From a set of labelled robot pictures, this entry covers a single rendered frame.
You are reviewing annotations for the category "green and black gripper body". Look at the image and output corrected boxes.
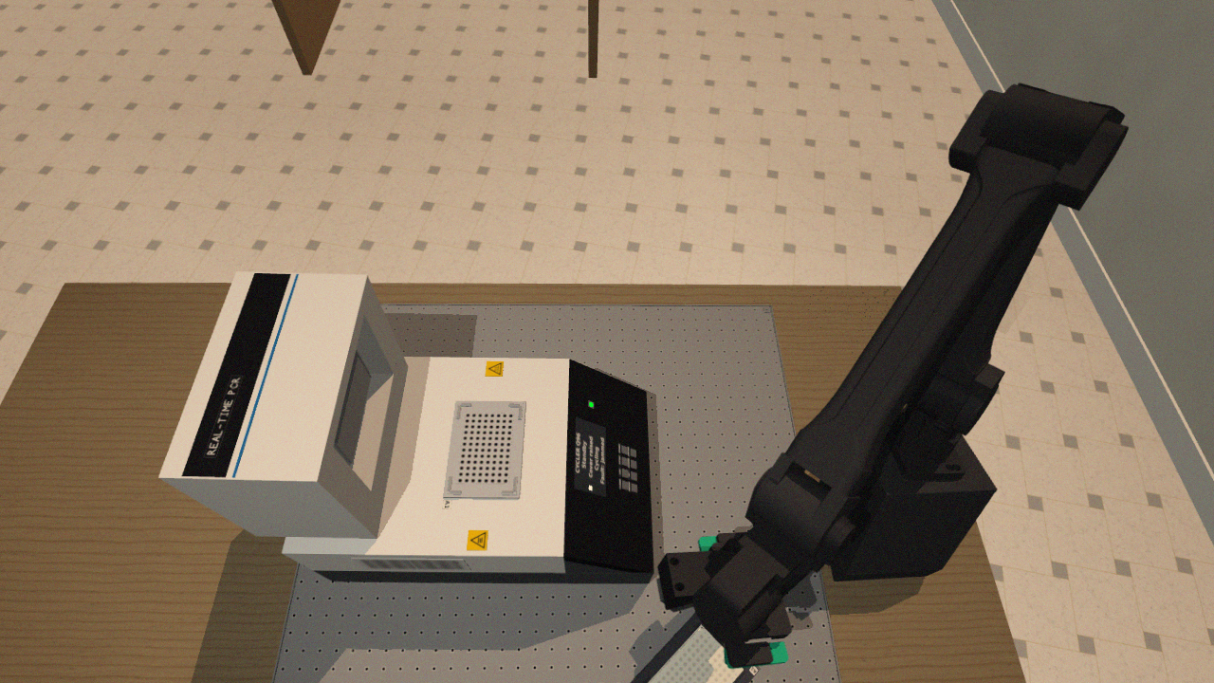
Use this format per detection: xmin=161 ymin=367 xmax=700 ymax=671
xmin=708 ymin=533 xmax=792 ymax=668

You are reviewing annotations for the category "white well plate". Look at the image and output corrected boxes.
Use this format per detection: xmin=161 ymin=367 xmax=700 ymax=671
xmin=648 ymin=624 xmax=744 ymax=683

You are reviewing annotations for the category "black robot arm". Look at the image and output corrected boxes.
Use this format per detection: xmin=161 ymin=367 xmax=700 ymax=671
xmin=656 ymin=82 xmax=1129 ymax=647

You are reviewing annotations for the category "white thermal cycler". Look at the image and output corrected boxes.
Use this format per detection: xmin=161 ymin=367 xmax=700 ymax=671
xmin=158 ymin=271 xmax=653 ymax=584

